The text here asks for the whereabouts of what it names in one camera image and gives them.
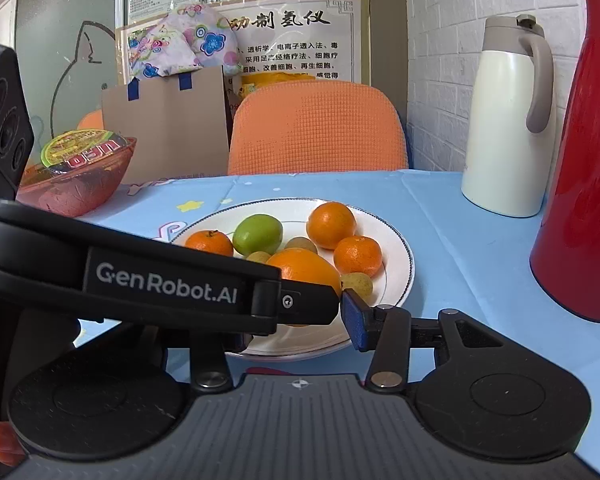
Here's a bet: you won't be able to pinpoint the large smooth orange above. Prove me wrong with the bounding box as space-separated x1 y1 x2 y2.
266 248 341 296

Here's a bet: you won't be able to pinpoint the brown longan table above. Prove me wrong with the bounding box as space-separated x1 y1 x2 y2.
246 252 271 263

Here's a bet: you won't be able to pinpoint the small longan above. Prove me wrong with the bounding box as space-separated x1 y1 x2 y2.
340 272 374 300

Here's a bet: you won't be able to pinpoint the mandarin orange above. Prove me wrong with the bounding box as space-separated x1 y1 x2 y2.
332 236 382 278

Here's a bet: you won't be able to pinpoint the person's left hand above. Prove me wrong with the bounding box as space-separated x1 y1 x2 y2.
0 366 28 468

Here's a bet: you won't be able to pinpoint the white oval plate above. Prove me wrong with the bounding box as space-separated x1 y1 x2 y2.
172 198 415 362

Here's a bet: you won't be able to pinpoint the brown longan on plate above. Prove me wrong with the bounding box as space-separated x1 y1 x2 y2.
285 236 317 254

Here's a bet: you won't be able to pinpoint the green jujube on plate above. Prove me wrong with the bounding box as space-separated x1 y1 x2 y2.
233 214 284 257

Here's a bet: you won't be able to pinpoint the orange at plate back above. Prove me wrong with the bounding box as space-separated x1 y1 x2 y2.
306 202 356 250

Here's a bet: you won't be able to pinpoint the pink plastic bowl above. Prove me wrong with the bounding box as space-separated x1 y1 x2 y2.
17 138 136 218

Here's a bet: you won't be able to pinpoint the mandarin with stem on plate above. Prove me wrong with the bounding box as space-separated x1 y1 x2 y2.
184 230 234 257

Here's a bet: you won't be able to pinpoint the instant noodle cup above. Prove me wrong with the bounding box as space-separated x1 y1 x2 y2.
40 128 130 174

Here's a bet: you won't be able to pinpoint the red thermos jug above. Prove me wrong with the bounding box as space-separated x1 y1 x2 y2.
530 0 600 322

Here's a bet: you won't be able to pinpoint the brown cardboard box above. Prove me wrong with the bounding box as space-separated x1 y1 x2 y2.
102 67 230 184

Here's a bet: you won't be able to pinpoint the white thermos jug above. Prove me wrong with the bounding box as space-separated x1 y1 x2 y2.
462 14 556 218

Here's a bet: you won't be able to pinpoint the yellow snack bag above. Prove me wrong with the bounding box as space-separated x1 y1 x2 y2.
238 72 315 99

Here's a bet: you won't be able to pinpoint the framed chinese text poster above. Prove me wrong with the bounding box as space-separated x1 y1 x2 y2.
116 0 370 94

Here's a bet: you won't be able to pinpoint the floral cloth bag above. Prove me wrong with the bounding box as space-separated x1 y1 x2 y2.
128 2 242 79

